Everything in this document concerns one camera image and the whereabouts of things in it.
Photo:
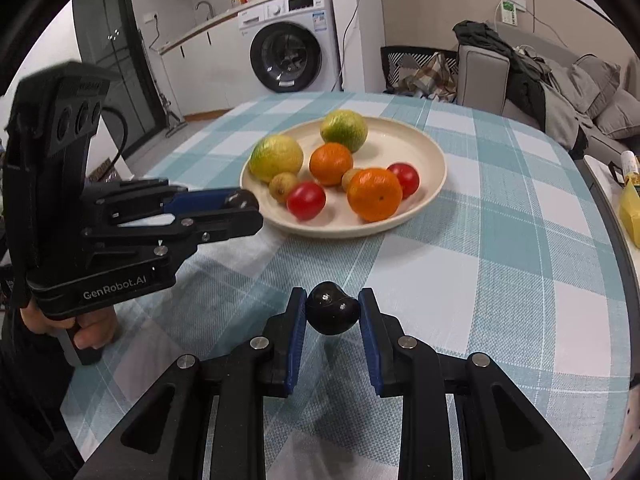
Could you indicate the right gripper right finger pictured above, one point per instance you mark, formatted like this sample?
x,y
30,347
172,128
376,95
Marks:
x,y
501,433

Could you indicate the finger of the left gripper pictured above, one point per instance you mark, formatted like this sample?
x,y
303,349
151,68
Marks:
x,y
220,225
194,202

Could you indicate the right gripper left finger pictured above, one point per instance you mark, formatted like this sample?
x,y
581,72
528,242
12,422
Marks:
x,y
205,419

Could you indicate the tan longan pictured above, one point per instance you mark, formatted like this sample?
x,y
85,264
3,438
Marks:
x,y
347,178
281,186

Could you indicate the green-yellow citrus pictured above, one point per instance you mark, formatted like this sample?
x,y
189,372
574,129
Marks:
x,y
345,127
275,155

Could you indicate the red tomato large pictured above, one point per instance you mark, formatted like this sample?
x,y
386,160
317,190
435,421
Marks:
x,y
306,201

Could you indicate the orange tangerine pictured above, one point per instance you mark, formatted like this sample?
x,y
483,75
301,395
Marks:
x,y
330,162
374,194

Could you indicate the dark plum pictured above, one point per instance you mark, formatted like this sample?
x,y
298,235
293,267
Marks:
x,y
241,199
330,311

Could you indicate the red tomato small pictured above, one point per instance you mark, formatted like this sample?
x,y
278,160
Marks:
x,y
407,176

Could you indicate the person's left hand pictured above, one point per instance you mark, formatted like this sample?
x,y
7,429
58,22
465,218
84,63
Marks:
x,y
96,329

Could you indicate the white kitchen counter cabinet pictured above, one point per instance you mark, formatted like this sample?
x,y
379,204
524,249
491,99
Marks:
x,y
206,68

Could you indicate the teal checkered tablecloth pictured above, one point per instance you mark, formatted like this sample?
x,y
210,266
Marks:
x,y
511,259

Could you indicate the white washing machine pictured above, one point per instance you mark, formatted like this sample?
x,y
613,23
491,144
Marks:
x,y
290,46

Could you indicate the black glass door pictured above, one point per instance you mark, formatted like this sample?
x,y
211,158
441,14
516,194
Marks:
x,y
108,36

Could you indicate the kitchen faucet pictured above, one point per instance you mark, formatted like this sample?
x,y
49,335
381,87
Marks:
x,y
204,10

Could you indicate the cream round plate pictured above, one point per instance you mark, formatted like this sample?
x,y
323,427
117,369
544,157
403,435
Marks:
x,y
388,142

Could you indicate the black patterned chair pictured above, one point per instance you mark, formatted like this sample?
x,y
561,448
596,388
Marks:
x,y
399,62

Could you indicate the plaid cloth on chair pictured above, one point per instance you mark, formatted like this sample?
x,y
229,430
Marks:
x,y
433,82

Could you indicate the yellow bag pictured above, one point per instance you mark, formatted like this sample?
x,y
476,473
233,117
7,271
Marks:
x,y
630,211

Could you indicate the white side table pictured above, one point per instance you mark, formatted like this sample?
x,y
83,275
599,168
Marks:
x,y
609,181

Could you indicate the grey cushion front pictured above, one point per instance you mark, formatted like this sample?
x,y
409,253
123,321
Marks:
x,y
621,118

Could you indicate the grey cushion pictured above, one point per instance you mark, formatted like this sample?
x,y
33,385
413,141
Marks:
x,y
621,118
594,82

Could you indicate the dark clothes pile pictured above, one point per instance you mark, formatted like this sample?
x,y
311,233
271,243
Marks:
x,y
521,85

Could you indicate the grey sofa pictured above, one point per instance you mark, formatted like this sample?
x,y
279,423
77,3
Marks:
x,y
600,146

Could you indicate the grey cushion back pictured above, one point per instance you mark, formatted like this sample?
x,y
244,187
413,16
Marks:
x,y
594,82

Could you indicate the white wall socket device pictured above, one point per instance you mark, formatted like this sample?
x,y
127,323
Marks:
x,y
509,10

